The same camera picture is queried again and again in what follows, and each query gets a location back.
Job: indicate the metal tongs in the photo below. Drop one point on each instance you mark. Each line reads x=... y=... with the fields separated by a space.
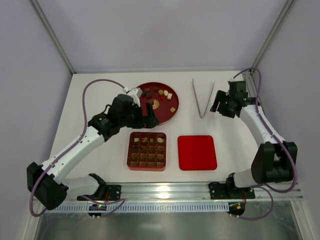
x=202 y=92

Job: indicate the black mount plate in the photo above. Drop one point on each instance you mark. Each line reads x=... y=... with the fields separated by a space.
x=113 y=192
x=218 y=191

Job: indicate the aluminium rail frame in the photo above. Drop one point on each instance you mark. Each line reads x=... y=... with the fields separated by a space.
x=171 y=197

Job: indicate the white cube chocolate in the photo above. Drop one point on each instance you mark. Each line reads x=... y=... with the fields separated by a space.
x=169 y=96

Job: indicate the left black mount plate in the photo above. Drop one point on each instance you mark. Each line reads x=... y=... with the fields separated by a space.
x=113 y=192

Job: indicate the right black mount plate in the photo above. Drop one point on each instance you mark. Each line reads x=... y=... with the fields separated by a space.
x=218 y=191

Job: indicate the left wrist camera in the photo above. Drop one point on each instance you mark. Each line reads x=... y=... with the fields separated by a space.
x=135 y=93

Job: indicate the round red plate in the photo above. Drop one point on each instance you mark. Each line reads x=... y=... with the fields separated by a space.
x=158 y=92

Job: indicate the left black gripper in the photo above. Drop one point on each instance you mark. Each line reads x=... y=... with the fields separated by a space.
x=143 y=118

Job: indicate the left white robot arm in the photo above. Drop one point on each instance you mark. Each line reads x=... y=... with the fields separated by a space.
x=47 y=182

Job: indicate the round brown chocolate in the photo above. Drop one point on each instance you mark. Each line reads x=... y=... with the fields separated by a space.
x=151 y=101

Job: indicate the red chocolate box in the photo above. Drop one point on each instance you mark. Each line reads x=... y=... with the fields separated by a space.
x=151 y=155

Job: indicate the red box lid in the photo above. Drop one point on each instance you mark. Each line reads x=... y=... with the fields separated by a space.
x=196 y=153

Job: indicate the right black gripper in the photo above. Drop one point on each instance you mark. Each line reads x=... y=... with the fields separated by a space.
x=222 y=106

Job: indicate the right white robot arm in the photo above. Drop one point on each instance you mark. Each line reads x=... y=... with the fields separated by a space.
x=274 y=164

